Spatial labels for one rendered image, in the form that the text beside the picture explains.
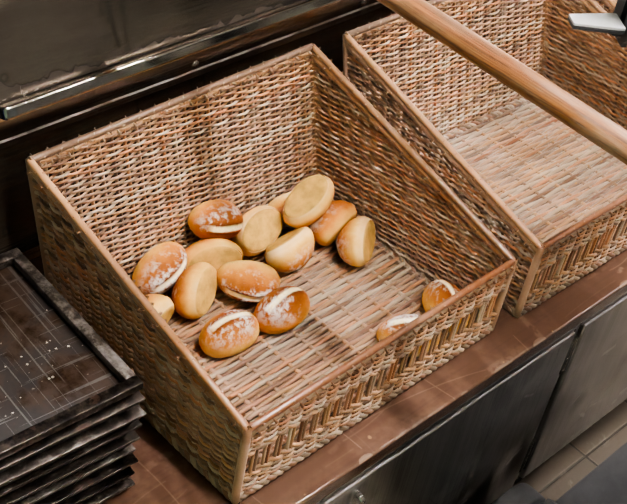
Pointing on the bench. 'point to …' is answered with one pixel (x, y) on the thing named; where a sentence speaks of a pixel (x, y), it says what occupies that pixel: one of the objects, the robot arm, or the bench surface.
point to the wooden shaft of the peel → (526, 83)
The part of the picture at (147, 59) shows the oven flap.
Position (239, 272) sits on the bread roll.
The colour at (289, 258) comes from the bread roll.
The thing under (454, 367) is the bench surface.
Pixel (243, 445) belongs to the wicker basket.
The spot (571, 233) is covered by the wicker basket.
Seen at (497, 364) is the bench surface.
